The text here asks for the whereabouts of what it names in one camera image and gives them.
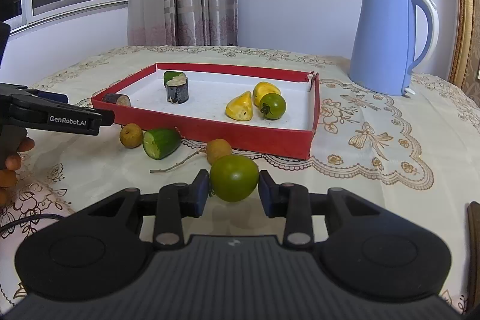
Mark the green tomato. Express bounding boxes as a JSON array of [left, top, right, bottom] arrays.
[[210, 155, 259, 203], [259, 93, 287, 120]]

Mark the large yellow fruit piece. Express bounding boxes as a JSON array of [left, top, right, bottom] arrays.
[[224, 91, 253, 121]]

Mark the small yellow fruit piece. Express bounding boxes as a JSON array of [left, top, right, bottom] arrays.
[[253, 81, 281, 107]]

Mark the small green cucumber piece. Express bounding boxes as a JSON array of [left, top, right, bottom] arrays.
[[163, 71, 184, 86]]

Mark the person's left hand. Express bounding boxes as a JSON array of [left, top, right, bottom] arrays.
[[0, 136, 35, 207]]

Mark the large green cucumber piece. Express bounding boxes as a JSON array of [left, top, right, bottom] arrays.
[[142, 128, 182, 160]]

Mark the brown longan with stem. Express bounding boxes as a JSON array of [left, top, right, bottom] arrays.
[[149, 139, 233, 174]]

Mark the cream embroidered tablecloth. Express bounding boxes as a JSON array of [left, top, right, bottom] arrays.
[[1, 46, 479, 312]]

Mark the black phone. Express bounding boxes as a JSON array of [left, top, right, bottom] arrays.
[[467, 202, 480, 314]]

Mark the light blue electric kettle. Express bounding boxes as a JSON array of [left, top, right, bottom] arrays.
[[349, 0, 439, 96]]

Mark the black cable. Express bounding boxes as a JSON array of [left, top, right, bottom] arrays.
[[0, 213, 67, 235]]

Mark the gold ornate frame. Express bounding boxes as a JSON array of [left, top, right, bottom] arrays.
[[448, 0, 479, 103]]

